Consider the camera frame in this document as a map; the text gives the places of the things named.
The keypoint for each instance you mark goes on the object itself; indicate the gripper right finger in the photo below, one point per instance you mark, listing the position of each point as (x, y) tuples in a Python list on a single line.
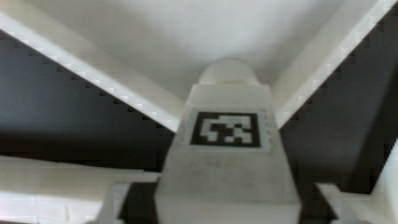
[(346, 204)]

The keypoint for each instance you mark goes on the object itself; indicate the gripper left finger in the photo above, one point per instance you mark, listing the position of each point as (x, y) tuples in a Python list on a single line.
[(129, 205)]

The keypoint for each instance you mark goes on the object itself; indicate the white table leg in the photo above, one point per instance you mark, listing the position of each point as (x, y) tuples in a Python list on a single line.
[(227, 183)]

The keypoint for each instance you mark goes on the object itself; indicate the white square tabletop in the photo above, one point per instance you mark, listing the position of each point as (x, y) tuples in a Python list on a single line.
[(138, 44)]

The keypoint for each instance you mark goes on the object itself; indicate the white L-shaped fence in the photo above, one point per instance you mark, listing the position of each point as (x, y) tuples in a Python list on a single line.
[(53, 192)]

